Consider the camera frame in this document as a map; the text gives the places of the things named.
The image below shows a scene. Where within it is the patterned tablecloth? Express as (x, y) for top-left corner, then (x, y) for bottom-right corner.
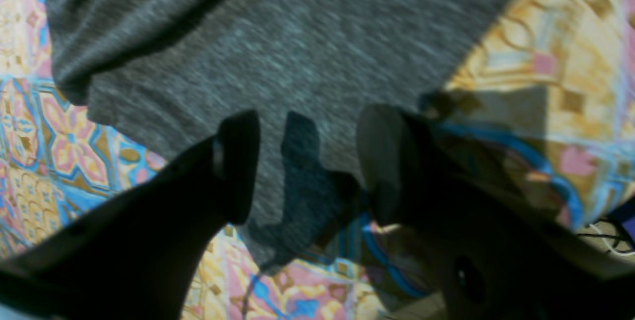
(9, 0), (634, 320)

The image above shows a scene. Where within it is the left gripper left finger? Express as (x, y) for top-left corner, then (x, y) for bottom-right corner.
(0, 110), (260, 320)

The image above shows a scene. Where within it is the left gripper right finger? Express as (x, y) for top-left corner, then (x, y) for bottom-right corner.
(356, 105), (634, 320)

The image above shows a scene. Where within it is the grey t-shirt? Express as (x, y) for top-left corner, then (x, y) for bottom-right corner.
(45, 0), (510, 274)

